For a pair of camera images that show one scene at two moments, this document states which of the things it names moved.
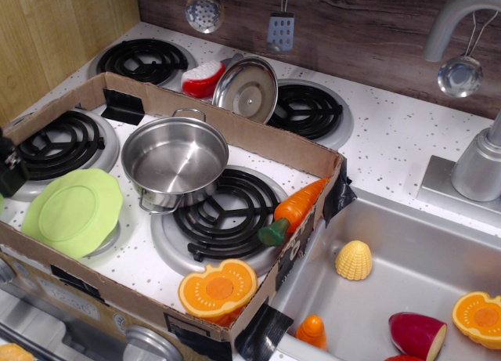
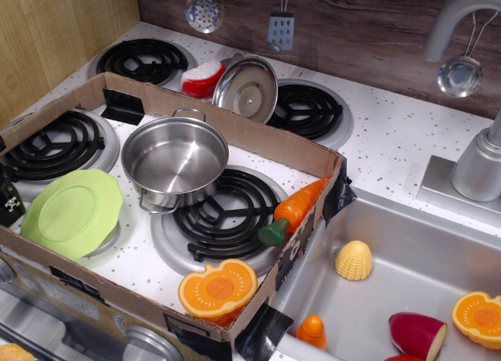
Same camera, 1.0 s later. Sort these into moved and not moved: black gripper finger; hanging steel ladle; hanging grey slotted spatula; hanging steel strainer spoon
Moved: black gripper finger
Not moved: hanging grey slotted spatula; hanging steel ladle; hanging steel strainer spoon
